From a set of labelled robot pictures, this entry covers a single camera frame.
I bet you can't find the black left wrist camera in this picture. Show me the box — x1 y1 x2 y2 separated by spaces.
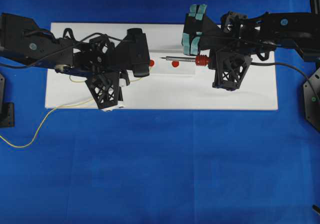
85 72 125 112

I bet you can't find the small white raised plate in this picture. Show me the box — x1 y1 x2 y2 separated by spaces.
149 52 196 75

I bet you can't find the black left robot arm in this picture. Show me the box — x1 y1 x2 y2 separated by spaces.
0 13 151 109

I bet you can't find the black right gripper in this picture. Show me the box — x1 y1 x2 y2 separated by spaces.
181 3 263 62

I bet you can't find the red handled soldering iron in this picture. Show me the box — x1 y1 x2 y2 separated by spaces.
162 55 212 67

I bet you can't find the large white foam board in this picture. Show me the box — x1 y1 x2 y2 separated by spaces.
50 22 278 110

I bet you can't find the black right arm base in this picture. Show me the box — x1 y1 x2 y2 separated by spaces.
303 68 320 132

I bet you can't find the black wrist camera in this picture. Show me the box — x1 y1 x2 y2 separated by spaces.
211 51 253 91
85 72 125 112

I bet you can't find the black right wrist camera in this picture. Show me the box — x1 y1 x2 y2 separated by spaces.
211 51 253 91

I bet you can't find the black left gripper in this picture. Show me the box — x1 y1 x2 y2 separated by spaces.
72 28 150 102

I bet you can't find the yellow solder wire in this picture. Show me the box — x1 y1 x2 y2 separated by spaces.
0 74 143 149

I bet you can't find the black soldering iron cable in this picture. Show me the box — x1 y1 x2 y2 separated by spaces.
249 61 313 80

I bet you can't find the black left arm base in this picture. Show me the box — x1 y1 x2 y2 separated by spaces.
0 71 15 129

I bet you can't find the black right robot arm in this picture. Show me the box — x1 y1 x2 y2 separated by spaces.
181 4 320 62

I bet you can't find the blue table cloth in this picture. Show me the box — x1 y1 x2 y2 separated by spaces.
0 0 320 224

